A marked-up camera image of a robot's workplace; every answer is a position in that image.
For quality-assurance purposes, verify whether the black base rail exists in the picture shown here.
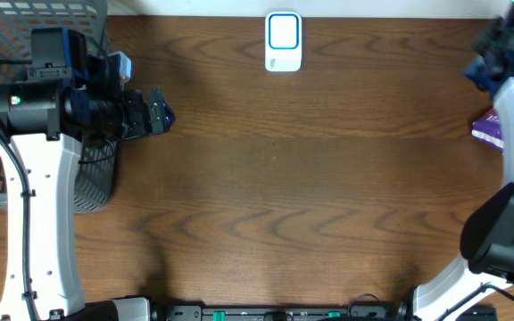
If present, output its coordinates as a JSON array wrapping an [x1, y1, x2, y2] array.
[[150, 301, 406, 321]]

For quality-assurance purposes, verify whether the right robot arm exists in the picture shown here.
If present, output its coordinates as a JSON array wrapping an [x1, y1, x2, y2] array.
[[388, 1, 514, 320]]

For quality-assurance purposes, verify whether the blue Oreo cookie pack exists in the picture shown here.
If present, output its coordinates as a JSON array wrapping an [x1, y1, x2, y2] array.
[[464, 56, 501, 95]]

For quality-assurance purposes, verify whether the white barcode scanner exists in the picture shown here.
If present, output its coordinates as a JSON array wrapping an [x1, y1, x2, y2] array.
[[264, 12, 303, 72]]

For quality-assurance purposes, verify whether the grey plastic mesh basket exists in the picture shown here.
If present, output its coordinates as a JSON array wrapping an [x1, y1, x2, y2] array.
[[0, 0, 116, 213]]

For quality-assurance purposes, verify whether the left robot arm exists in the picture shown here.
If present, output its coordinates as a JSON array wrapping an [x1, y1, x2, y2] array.
[[0, 28, 175, 321]]

